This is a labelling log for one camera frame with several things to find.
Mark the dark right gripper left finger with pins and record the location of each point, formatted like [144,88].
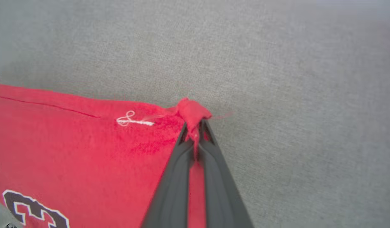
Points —
[172,190]

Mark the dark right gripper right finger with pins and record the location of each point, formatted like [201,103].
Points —
[218,190]

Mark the red basketball jersey number 23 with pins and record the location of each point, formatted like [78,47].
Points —
[87,152]

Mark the grey fabric sofa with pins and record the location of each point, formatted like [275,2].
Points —
[293,79]

